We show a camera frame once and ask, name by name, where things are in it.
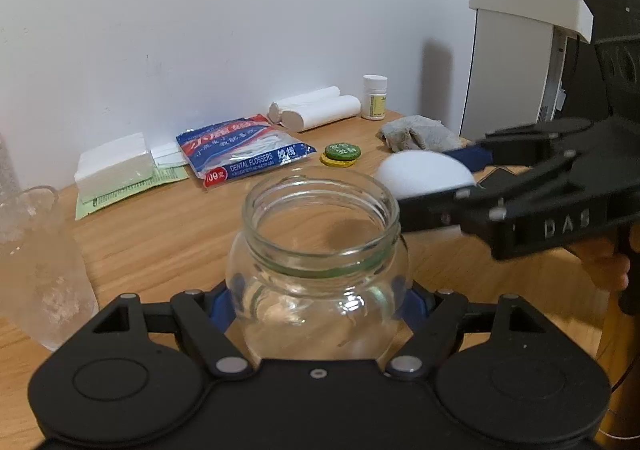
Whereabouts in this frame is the frosted clear plastic cup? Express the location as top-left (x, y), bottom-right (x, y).
top-left (1, 186), bottom-right (99, 352)

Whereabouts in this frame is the white cabinet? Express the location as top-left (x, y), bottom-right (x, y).
top-left (461, 0), bottom-right (593, 139)

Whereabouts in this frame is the white tissue stack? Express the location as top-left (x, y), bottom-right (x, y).
top-left (74, 133), bottom-right (155, 202)

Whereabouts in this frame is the white pill bottle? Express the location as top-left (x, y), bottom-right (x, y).
top-left (361, 74), bottom-right (388, 121)

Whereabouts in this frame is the person right hand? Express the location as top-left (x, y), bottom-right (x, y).
top-left (566, 237), bottom-right (631, 292)

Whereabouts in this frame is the clear glass jar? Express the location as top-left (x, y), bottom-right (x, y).
top-left (226, 166), bottom-right (412, 360)

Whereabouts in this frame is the grey crumpled cloth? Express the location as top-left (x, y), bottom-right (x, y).
top-left (376, 115), bottom-right (464, 152)

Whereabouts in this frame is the white folded paper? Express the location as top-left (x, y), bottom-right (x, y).
top-left (151, 140), bottom-right (189, 170)

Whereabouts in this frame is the blue dental flosser bag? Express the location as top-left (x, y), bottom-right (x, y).
top-left (176, 114), bottom-right (317, 188)

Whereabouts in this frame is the green paper sheet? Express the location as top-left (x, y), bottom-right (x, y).
top-left (75, 166), bottom-right (189, 221)

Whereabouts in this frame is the white round jar lid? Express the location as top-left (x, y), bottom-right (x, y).
top-left (375, 150), bottom-right (475, 200)

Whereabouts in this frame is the green bottle cap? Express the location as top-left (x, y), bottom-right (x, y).
top-left (324, 143), bottom-right (361, 161)

